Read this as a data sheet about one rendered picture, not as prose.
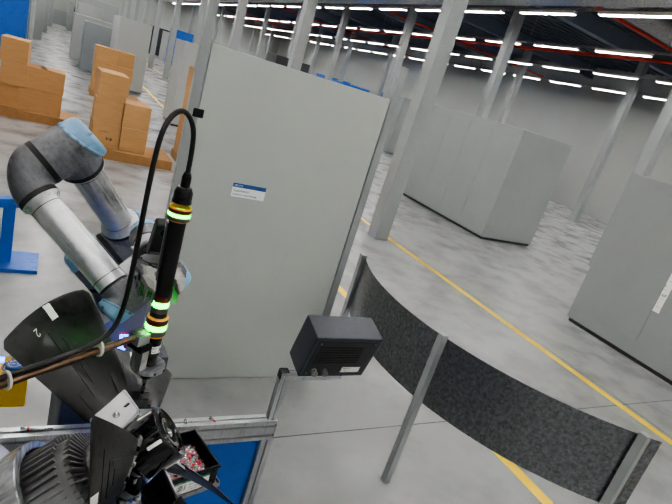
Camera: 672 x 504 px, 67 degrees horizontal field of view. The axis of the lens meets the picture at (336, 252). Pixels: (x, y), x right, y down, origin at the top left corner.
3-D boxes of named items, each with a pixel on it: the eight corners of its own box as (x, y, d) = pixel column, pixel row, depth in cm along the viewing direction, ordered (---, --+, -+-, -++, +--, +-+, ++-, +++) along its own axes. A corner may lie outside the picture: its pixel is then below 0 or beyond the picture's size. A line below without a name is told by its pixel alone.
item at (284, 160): (133, 380, 310) (210, -4, 245) (133, 375, 314) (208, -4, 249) (310, 377, 370) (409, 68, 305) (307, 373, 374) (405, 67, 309)
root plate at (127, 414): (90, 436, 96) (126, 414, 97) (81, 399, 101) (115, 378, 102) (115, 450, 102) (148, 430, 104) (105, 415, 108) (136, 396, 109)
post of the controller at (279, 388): (268, 420, 176) (282, 372, 170) (265, 415, 179) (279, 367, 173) (276, 420, 178) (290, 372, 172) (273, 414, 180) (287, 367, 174)
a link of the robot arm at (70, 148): (104, 248, 169) (15, 133, 122) (142, 221, 175) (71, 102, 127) (124, 271, 165) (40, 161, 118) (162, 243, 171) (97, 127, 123)
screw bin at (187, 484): (144, 510, 135) (148, 489, 133) (121, 466, 146) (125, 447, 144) (216, 484, 150) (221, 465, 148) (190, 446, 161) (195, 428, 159)
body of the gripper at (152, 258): (173, 300, 111) (165, 276, 120) (181, 264, 108) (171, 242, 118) (136, 298, 107) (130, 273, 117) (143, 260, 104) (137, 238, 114)
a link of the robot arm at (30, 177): (-27, 161, 116) (115, 326, 119) (18, 136, 119) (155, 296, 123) (-11, 177, 126) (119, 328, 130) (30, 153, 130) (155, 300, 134)
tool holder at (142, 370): (138, 385, 103) (146, 343, 100) (114, 368, 105) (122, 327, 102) (171, 369, 110) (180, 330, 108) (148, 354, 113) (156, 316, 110)
